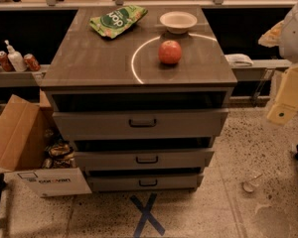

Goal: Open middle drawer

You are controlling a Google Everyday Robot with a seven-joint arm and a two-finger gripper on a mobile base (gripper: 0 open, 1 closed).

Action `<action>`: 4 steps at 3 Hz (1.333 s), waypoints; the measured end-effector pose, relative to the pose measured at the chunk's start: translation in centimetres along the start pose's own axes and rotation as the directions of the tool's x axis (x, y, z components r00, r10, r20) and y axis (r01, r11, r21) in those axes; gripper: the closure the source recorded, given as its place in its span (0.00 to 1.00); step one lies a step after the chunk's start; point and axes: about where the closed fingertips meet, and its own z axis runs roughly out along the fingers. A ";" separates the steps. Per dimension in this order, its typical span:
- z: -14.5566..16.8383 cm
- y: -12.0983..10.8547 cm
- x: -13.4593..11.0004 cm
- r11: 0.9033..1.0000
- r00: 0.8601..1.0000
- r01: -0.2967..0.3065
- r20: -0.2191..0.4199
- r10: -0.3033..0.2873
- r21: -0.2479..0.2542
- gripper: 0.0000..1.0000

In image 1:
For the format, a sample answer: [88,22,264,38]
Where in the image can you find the red apple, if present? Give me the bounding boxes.
[158,40,182,64]

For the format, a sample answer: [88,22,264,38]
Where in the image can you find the cardboard box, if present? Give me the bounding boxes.
[0,95,91,197]

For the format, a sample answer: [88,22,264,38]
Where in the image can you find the grey drawer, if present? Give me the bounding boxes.
[86,173,204,191]
[53,109,228,141]
[74,149,214,171]

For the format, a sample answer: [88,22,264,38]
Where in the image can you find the green chip bag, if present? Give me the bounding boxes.
[89,5,148,39]

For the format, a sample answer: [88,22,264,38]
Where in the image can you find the grey drawer cabinet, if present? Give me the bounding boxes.
[41,6,236,179]

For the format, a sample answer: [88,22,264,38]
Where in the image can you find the red soda can right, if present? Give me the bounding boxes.
[24,54,41,71]

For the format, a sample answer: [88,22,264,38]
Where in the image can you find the white paper bowl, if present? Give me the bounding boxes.
[160,11,198,34]

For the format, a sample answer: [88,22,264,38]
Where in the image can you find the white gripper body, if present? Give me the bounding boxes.
[275,63,298,110]

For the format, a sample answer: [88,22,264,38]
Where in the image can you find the red soda can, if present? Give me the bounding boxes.
[0,51,13,72]
[24,54,41,71]

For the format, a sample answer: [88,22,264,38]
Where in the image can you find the folded white cloth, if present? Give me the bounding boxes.
[225,54,253,66]

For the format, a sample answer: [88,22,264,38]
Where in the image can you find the grey bottom drawer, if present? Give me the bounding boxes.
[86,173,204,191]

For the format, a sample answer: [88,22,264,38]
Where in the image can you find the red soda can left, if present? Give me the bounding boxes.
[0,51,13,72]

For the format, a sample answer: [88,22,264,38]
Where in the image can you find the white pump bottle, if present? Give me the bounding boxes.
[5,40,27,72]

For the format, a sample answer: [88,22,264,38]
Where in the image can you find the grey top drawer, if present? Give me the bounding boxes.
[53,109,228,141]

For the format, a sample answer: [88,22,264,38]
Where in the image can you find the snack bags in box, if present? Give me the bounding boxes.
[42,141,75,169]

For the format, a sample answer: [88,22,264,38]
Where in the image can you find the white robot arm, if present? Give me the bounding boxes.
[258,2,298,125]

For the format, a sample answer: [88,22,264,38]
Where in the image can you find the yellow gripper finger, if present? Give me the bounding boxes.
[266,103,296,125]

